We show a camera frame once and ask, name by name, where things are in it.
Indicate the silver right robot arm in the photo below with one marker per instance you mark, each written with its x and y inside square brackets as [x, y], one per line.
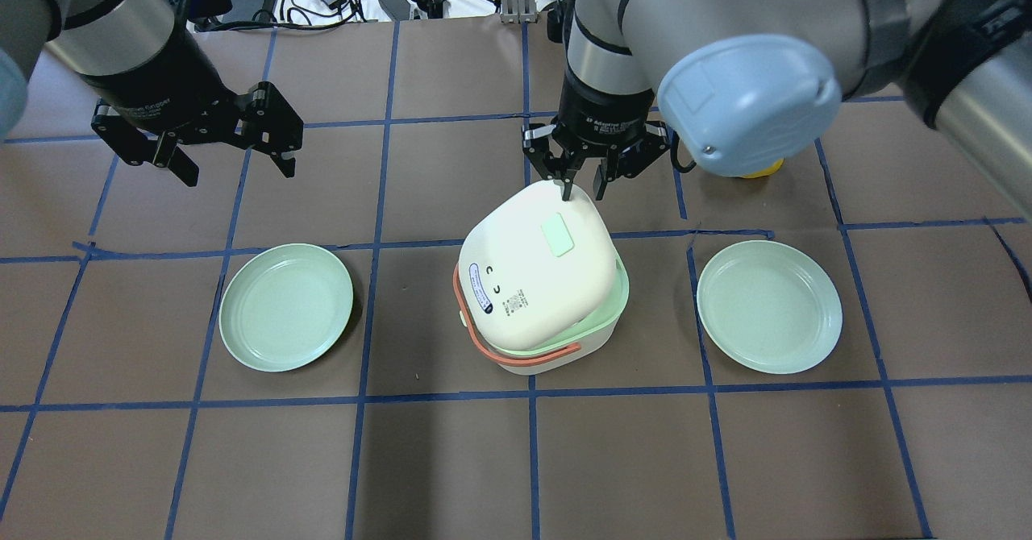
[742, 84]

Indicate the white rice cooker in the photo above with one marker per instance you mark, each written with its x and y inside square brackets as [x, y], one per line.
[539, 282]

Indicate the green plate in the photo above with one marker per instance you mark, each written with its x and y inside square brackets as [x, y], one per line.
[286, 307]
[769, 307]

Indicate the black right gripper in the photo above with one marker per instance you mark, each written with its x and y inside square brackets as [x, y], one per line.
[603, 110]

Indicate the far green plate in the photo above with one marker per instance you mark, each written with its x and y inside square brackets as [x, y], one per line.
[286, 307]

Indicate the yellow lemon toy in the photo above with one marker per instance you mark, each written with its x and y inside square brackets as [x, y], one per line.
[766, 172]

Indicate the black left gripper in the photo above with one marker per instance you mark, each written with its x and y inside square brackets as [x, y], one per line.
[153, 75]

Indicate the near green plate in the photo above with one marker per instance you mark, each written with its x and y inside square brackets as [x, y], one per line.
[769, 307]

